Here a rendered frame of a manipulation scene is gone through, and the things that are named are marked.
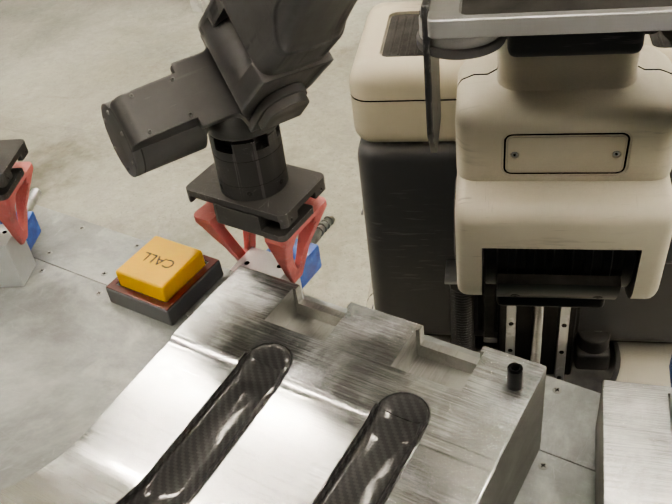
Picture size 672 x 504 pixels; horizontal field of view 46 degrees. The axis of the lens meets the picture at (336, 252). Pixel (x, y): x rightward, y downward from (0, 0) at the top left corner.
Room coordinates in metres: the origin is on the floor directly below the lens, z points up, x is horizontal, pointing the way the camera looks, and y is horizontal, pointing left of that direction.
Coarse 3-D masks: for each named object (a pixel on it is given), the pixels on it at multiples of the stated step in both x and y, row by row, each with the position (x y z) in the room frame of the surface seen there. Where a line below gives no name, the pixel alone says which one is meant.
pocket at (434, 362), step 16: (416, 336) 0.41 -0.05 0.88; (400, 352) 0.39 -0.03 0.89; (416, 352) 0.41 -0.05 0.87; (432, 352) 0.40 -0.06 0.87; (448, 352) 0.40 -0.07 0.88; (480, 352) 0.38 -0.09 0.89; (400, 368) 0.39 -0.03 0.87; (416, 368) 0.40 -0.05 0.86; (432, 368) 0.39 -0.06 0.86; (448, 368) 0.39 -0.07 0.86; (464, 368) 0.39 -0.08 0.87; (448, 384) 0.38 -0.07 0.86; (464, 384) 0.37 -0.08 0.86
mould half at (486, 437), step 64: (192, 320) 0.45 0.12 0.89; (256, 320) 0.44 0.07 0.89; (384, 320) 0.42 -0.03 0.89; (192, 384) 0.39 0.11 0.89; (320, 384) 0.37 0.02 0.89; (384, 384) 0.36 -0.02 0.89; (128, 448) 0.34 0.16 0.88; (256, 448) 0.33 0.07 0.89; (320, 448) 0.32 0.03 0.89; (448, 448) 0.30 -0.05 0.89; (512, 448) 0.31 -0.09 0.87
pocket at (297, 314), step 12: (300, 288) 0.48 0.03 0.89; (288, 300) 0.47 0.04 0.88; (300, 300) 0.47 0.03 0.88; (276, 312) 0.45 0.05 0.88; (288, 312) 0.46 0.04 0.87; (300, 312) 0.47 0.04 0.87; (312, 312) 0.46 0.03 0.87; (324, 312) 0.46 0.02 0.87; (336, 312) 0.45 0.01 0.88; (276, 324) 0.45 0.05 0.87; (288, 324) 0.46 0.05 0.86; (300, 324) 0.46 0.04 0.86; (312, 324) 0.46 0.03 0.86; (324, 324) 0.45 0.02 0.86; (336, 324) 0.45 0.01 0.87; (312, 336) 0.44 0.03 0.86; (324, 336) 0.44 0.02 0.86
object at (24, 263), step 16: (32, 192) 0.76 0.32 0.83; (32, 208) 0.74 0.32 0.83; (0, 224) 0.67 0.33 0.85; (32, 224) 0.70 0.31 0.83; (0, 240) 0.65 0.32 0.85; (32, 240) 0.69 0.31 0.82; (0, 256) 0.64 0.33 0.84; (16, 256) 0.65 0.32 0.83; (32, 256) 0.67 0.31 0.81; (0, 272) 0.64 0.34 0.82; (16, 272) 0.64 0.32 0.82
